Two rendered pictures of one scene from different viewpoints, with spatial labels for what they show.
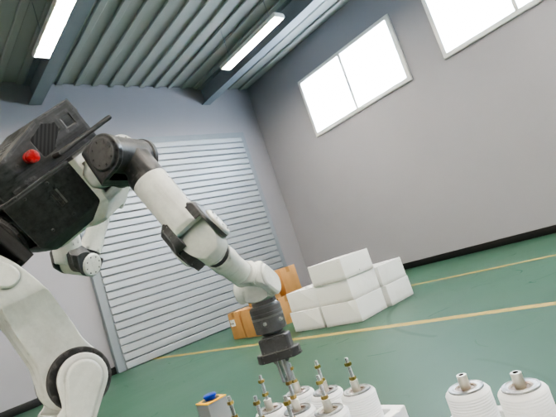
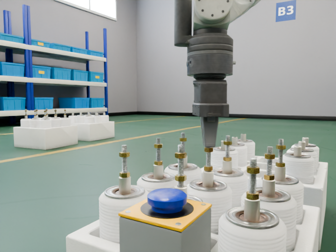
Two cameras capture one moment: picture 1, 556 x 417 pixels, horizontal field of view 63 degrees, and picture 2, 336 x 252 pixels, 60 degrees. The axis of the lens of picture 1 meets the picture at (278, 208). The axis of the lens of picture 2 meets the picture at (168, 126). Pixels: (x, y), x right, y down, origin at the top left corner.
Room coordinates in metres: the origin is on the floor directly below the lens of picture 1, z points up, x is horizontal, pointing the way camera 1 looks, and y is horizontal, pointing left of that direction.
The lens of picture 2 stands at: (1.51, 0.65, 0.42)
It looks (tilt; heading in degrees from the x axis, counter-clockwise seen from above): 5 degrees down; 254
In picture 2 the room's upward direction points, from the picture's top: straight up
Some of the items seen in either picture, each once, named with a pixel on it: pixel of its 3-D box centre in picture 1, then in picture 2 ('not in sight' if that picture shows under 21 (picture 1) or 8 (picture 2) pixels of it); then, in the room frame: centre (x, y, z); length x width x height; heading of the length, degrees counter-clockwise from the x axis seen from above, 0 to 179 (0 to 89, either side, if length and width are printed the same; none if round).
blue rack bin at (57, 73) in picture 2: not in sight; (54, 74); (2.08, -5.28, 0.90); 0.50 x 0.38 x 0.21; 132
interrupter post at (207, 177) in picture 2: (295, 405); (208, 179); (1.27, 0.12, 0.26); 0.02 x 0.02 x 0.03
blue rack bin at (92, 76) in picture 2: not in sight; (89, 77); (1.44, -5.85, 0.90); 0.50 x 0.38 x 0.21; 132
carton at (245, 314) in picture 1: (259, 319); not in sight; (5.06, 0.58, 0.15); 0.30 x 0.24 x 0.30; 42
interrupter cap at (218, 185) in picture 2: (297, 409); (208, 185); (1.27, 0.12, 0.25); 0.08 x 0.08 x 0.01
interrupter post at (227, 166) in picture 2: (327, 405); (227, 167); (1.19, 0.04, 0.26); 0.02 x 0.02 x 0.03
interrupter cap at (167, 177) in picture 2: (325, 390); (158, 177); (1.36, 0.04, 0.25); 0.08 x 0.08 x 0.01
